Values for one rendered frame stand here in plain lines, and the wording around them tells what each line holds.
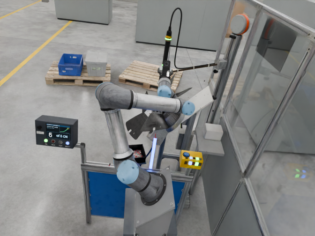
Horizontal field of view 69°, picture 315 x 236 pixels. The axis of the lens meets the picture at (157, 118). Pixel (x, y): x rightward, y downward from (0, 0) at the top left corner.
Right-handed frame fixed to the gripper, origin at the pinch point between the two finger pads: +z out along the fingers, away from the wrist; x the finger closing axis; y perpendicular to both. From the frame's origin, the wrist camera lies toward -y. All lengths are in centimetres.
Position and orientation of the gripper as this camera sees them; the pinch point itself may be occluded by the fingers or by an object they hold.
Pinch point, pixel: (165, 66)
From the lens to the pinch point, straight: 158.4
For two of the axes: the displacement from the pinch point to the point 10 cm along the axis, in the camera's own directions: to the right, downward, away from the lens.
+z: 0.4, -5.8, 8.1
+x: 9.9, 1.3, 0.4
